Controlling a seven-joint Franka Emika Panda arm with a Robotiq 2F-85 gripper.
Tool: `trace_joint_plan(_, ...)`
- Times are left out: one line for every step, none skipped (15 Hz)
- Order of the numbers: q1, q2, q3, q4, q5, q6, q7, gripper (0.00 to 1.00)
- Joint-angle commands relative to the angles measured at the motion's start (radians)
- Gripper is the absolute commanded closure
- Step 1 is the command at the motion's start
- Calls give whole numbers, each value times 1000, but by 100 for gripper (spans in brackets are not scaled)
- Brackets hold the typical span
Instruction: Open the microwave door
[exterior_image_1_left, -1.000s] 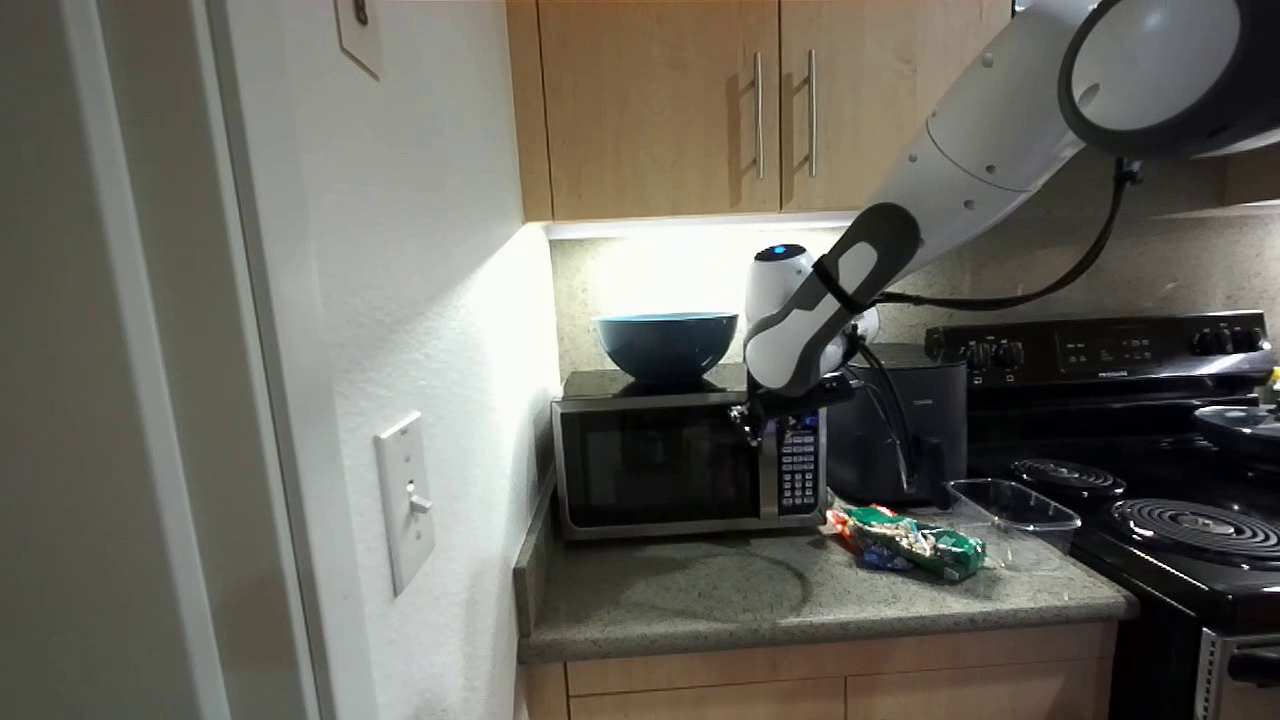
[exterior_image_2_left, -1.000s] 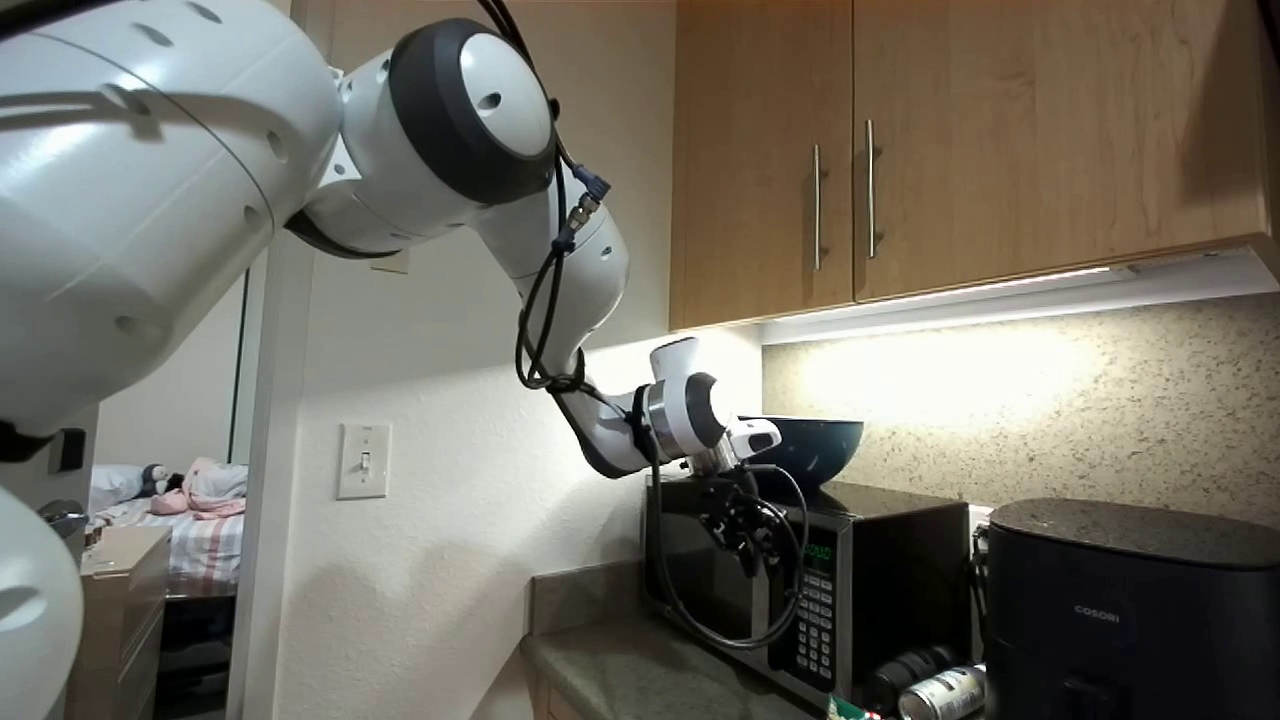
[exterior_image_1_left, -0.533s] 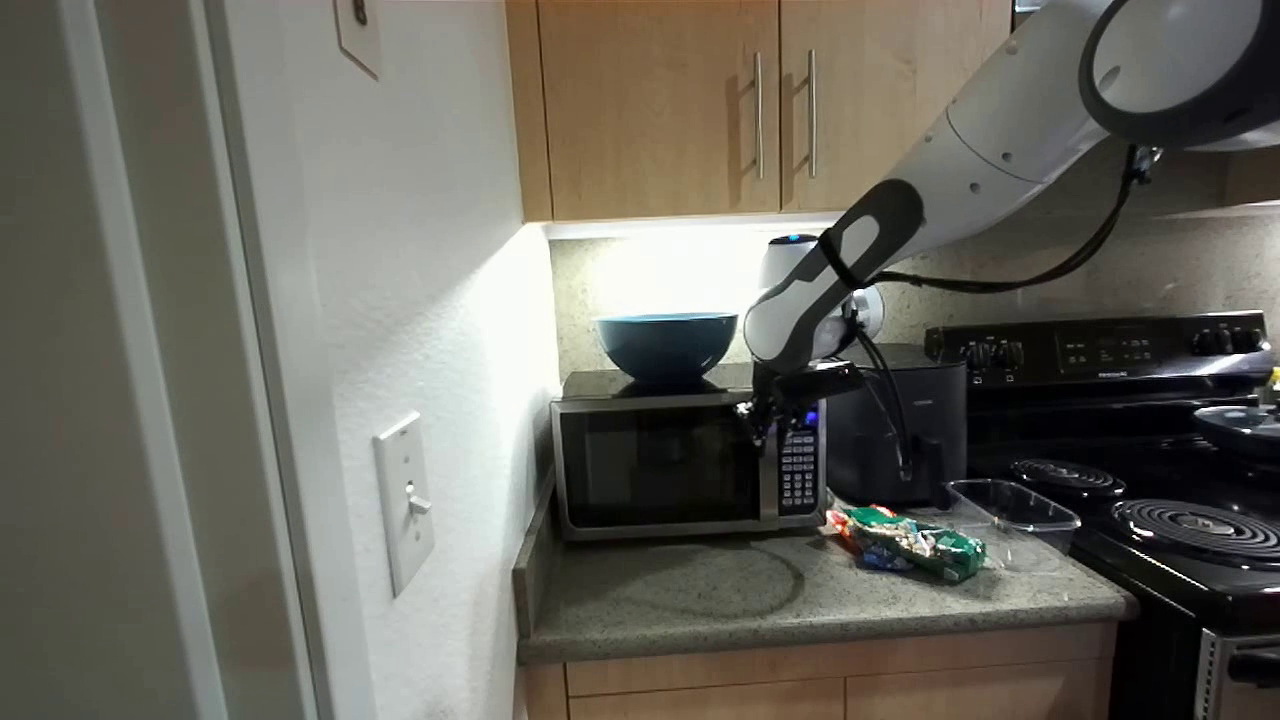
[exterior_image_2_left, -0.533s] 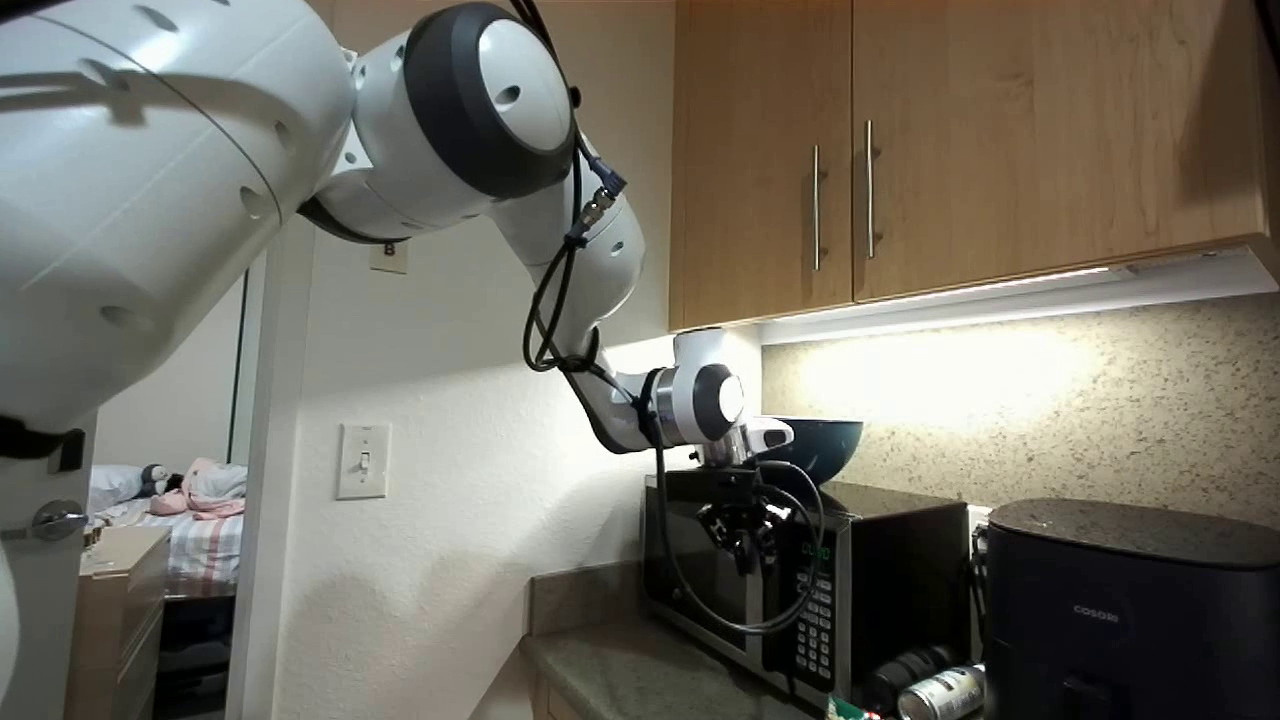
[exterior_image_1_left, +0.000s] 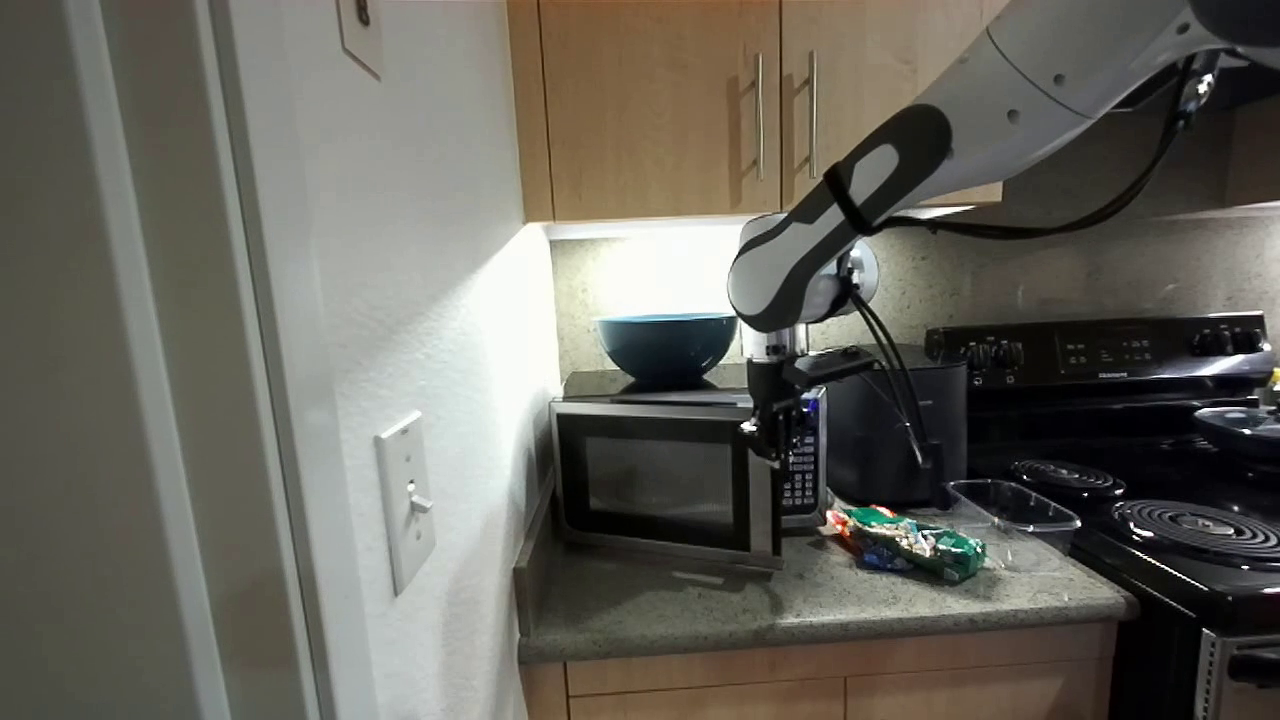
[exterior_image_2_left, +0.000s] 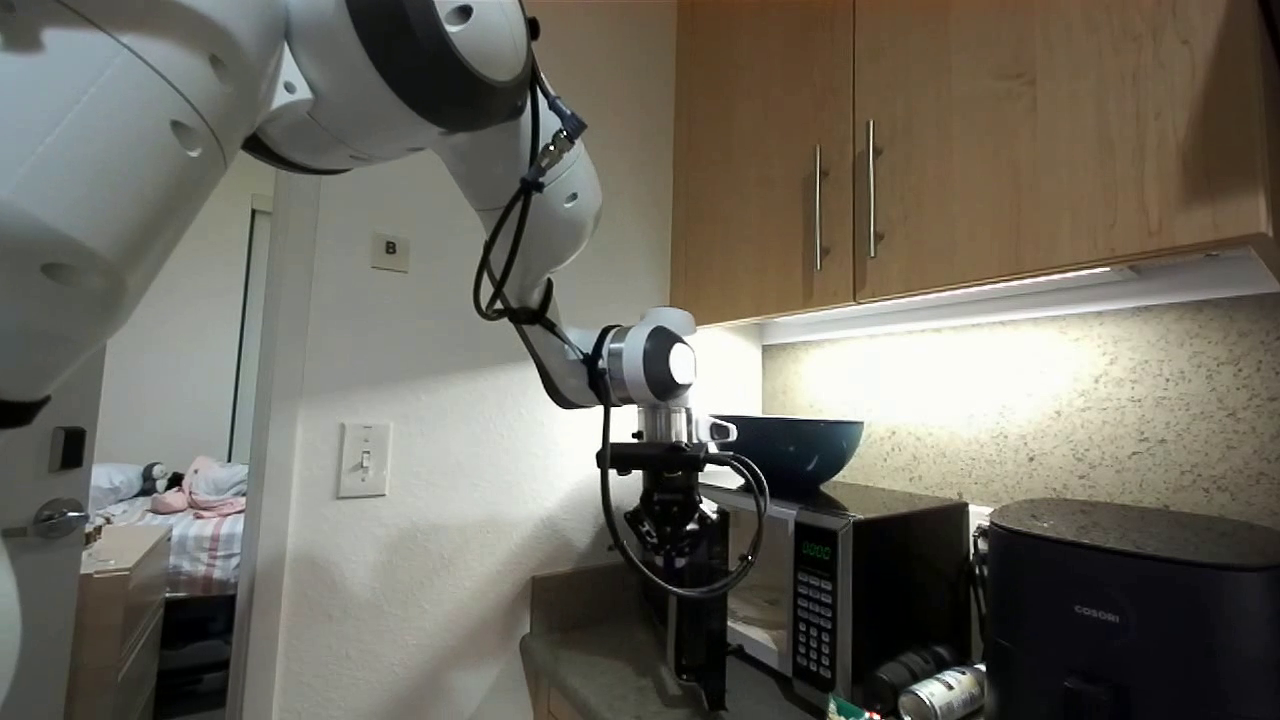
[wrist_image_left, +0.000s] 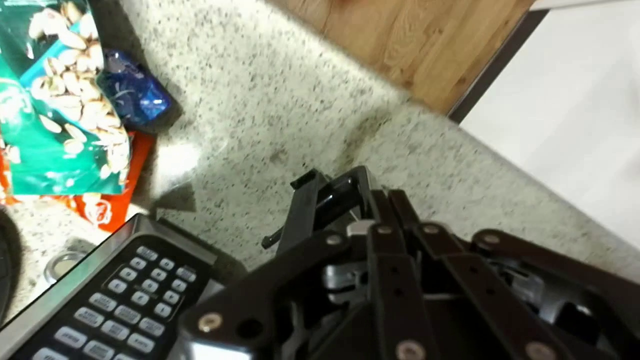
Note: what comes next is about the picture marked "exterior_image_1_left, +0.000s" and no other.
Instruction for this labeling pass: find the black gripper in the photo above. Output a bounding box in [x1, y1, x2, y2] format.
[740, 346, 807, 463]

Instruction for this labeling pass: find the light wood cabinet door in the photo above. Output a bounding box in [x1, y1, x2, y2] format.
[780, 0, 1013, 213]
[534, 0, 785, 222]

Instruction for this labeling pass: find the black air fryer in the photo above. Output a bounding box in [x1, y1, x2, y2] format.
[818, 346, 971, 511]

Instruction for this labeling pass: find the blue bowl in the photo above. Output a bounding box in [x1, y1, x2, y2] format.
[597, 312, 740, 391]

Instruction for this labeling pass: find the green snack bag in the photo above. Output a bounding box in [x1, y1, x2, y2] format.
[836, 498, 995, 589]

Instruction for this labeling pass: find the clear plastic container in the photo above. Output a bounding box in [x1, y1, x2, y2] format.
[942, 473, 1088, 553]

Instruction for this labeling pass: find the light wood base cabinet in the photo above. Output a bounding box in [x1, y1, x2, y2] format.
[520, 619, 1119, 720]

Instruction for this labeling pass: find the black stove burner coil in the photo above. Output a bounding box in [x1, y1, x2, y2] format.
[1112, 495, 1280, 563]
[1009, 455, 1131, 508]

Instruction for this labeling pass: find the black electric stove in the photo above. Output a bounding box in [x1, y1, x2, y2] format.
[925, 312, 1280, 720]

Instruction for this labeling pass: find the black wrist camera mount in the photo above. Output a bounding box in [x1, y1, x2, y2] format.
[797, 345, 878, 391]

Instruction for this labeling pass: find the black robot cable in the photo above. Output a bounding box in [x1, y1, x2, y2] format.
[823, 50, 1225, 476]

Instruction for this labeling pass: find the metal cabinet door handle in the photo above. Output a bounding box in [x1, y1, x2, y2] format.
[797, 48, 823, 179]

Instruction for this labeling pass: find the white light switch plate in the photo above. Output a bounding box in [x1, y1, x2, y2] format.
[372, 409, 439, 599]

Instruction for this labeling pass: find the white door frame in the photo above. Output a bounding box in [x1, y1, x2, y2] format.
[56, 0, 329, 720]

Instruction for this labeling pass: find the small white wall plate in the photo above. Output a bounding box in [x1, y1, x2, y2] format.
[330, 0, 389, 80]

